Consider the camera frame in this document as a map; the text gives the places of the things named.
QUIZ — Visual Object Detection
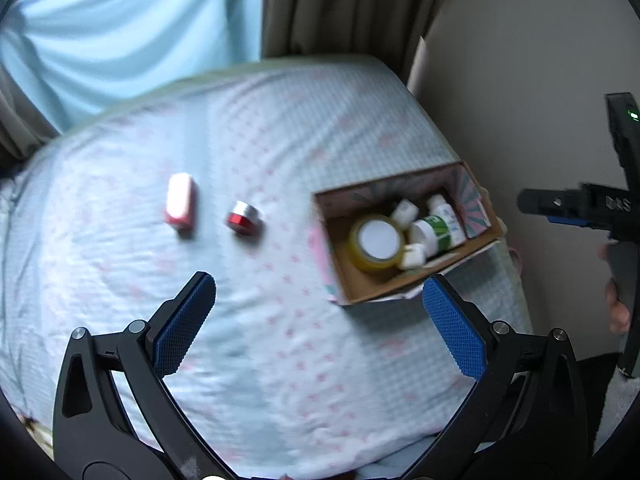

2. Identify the white jar green label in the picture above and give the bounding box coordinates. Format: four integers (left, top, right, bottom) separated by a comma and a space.
407, 214, 466, 259

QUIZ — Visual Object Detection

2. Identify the yellow tape roll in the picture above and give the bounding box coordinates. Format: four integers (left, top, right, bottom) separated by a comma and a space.
348, 214, 405, 273

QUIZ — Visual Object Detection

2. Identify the white plastic bottle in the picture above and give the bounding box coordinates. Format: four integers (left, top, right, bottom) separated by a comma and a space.
426, 194, 466, 245

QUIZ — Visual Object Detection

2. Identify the white earbuds case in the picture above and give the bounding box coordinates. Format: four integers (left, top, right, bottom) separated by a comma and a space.
397, 243, 426, 271

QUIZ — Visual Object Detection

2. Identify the person's right hand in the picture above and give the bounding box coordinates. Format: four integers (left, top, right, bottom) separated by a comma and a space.
595, 242, 634, 336

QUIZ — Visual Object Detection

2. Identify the red rectangular box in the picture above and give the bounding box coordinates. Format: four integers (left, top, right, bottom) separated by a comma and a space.
164, 172, 195, 231

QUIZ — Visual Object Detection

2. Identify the cardboard box pink lining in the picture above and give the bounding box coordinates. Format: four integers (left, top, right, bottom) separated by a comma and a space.
314, 162, 503, 304

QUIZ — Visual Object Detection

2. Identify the red silver round tin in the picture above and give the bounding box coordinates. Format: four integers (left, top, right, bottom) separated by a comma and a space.
226, 200, 262, 236

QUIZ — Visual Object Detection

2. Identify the grey brown curtain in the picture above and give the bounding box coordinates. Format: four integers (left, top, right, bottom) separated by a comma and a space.
262, 0, 447, 82

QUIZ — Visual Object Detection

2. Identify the light blue curtain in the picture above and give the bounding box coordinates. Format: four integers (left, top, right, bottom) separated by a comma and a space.
1, 0, 262, 133

